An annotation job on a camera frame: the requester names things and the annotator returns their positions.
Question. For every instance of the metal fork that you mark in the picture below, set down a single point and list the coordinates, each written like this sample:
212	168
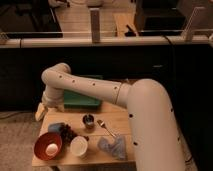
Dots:
102	124

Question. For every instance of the red bowl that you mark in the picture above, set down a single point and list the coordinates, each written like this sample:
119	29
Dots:
43	141

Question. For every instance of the black box on desk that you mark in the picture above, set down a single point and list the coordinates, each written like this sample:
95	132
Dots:
158	15

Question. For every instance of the clear plastic cup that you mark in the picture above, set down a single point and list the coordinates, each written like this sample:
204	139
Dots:
79	146

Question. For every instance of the dark purple grape bunch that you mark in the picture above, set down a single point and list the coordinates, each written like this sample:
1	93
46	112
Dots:
67	134

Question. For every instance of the green tray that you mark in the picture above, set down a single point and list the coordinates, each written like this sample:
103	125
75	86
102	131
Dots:
75	100

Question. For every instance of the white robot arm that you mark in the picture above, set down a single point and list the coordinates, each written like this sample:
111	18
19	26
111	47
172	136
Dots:
153	124

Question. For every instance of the blue sponge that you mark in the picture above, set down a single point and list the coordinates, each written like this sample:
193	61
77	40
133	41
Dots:
56	127

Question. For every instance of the blue cloth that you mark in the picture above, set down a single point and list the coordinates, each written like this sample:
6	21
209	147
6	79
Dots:
116	149

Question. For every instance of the wooden table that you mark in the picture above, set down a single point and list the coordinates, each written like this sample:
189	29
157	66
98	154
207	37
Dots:
116	120

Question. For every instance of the small metal cup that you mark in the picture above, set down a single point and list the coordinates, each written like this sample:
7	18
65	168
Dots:
88	121

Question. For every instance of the white egg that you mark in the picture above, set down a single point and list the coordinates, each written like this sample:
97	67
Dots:
51	149

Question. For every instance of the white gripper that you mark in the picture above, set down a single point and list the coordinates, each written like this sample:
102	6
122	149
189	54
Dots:
45	107

